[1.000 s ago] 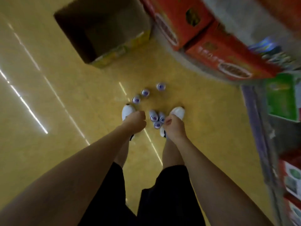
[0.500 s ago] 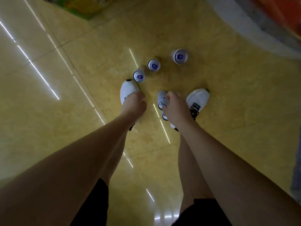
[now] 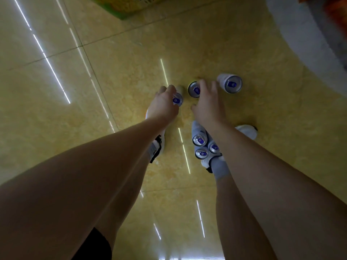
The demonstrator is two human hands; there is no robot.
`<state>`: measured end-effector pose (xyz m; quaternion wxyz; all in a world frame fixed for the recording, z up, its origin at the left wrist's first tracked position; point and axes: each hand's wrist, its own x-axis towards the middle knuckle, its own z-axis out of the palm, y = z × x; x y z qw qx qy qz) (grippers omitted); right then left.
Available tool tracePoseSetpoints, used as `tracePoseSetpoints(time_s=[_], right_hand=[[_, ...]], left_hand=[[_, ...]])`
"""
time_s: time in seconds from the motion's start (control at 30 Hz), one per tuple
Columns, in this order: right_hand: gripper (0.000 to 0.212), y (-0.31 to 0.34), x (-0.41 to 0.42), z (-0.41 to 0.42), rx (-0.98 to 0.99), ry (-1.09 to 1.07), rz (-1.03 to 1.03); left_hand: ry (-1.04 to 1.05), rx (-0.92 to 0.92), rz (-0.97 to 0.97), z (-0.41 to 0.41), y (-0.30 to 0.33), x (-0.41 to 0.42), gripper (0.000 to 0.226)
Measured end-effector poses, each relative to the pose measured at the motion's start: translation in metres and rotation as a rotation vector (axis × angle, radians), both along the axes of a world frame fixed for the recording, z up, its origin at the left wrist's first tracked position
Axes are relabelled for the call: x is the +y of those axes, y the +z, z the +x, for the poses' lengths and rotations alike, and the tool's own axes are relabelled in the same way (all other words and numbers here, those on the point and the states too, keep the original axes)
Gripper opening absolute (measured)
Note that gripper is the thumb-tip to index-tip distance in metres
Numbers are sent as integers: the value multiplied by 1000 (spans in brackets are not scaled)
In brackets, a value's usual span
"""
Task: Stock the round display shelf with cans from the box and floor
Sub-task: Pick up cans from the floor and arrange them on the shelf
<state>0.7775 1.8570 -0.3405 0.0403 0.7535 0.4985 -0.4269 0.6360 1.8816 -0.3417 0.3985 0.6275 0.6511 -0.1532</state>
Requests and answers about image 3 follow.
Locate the person's right hand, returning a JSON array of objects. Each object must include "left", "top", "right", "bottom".
[{"left": 190, "top": 79, "right": 227, "bottom": 130}]

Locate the person's left hand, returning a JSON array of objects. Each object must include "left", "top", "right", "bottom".
[{"left": 146, "top": 85, "right": 180, "bottom": 125}]

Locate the brown cardboard box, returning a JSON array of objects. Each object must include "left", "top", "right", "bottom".
[{"left": 89, "top": 0, "right": 168, "bottom": 21}]

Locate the person's left forearm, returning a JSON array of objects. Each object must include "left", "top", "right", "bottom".
[{"left": 0, "top": 117, "right": 168, "bottom": 260}]

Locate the person's right forearm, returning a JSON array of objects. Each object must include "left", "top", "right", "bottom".
[{"left": 209, "top": 124, "right": 347, "bottom": 260}]

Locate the person's left white shoe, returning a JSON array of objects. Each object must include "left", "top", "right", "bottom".
[{"left": 145, "top": 109, "right": 166, "bottom": 164}]

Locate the person's white shoe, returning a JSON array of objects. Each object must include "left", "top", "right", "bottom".
[
  {"left": 145, "top": 109, "right": 166, "bottom": 164},
  {"left": 200, "top": 124, "right": 258, "bottom": 174}
]

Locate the person's right white shoe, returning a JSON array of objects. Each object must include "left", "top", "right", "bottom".
[{"left": 200, "top": 124, "right": 258, "bottom": 174}]

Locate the person's left white sock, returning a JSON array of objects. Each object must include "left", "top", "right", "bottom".
[{"left": 147, "top": 140, "right": 160, "bottom": 160}]

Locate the person's white sock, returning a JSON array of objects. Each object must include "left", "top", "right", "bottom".
[
  {"left": 210, "top": 155, "right": 231, "bottom": 182},
  {"left": 147, "top": 140, "right": 160, "bottom": 160}
]

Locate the person's right white sock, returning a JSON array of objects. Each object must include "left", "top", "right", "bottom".
[{"left": 210, "top": 155, "right": 231, "bottom": 182}]

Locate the person's left leg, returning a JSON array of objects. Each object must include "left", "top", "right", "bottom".
[{"left": 95, "top": 151, "right": 151, "bottom": 250}]

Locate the person's leg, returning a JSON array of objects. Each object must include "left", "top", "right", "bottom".
[
  {"left": 215, "top": 173, "right": 277, "bottom": 260},
  {"left": 95, "top": 151, "right": 151, "bottom": 250}
]

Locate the person's right leg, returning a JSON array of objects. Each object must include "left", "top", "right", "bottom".
[{"left": 215, "top": 173, "right": 277, "bottom": 260}]

